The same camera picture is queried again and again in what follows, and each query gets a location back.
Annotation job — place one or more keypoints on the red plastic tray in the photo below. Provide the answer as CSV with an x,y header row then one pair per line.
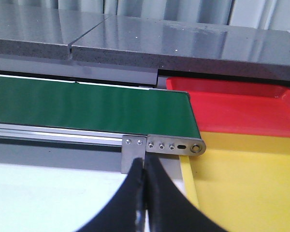
x,y
237,107

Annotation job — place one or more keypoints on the white pleated curtain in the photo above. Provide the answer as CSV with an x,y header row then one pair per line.
x,y
258,14

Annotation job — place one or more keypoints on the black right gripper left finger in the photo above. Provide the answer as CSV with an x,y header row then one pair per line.
x,y
125,212

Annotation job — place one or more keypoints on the grey stone counter slab left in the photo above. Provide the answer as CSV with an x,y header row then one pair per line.
x,y
43,32

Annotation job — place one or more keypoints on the green conveyor belt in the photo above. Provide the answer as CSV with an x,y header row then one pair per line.
x,y
46,103

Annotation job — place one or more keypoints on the aluminium conveyor frame rail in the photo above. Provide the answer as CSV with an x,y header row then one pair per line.
x,y
132,145

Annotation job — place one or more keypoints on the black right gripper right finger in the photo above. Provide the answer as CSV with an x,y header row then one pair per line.
x,y
168,209

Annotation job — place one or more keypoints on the yellow plastic tray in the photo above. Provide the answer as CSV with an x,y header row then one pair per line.
x,y
241,182

